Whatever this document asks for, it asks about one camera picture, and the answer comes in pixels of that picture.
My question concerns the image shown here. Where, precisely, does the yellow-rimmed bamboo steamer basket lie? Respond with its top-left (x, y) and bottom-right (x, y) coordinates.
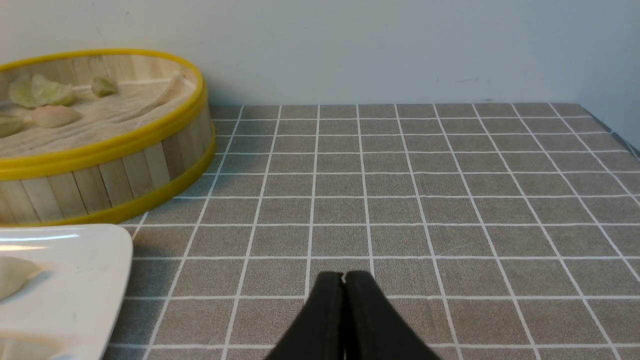
top-left (1, 48), bottom-right (217, 227)

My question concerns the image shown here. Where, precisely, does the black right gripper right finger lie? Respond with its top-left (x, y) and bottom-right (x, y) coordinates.
top-left (343, 270), bottom-right (440, 360)

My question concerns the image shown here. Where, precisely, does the green dumpling steamer left edge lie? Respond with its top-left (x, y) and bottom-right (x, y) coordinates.
top-left (0, 114), bottom-right (25, 138)

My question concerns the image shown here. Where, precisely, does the grey checkered tablecloth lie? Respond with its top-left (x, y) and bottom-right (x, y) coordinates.
top-left (103, 103), bottom-right (640, 360)

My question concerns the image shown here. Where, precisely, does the small green dumpling in steamer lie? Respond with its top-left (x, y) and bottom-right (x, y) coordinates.
top-left (91, 76), bottom-right (119, 98)

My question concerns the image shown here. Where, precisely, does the white dumpling plate top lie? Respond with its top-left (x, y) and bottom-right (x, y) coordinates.
top-left (0, 256), bottom-right (42, 301)

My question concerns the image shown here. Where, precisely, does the large green dumpling in steamer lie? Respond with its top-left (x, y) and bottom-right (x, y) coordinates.
top-left (7, 73), bottom-right (77, 109)

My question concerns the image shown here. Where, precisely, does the white square plate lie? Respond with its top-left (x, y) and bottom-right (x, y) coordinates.
top-left (0, 224), bottom-right (133, 360)

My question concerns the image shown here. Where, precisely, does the pink dumpling in steamer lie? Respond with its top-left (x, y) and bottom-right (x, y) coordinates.
top-left (32, 105), bottom-right (83, 129)

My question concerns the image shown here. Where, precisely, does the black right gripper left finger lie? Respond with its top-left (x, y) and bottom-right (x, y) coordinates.
top-left (266, 271), bottom-right (345, 360)

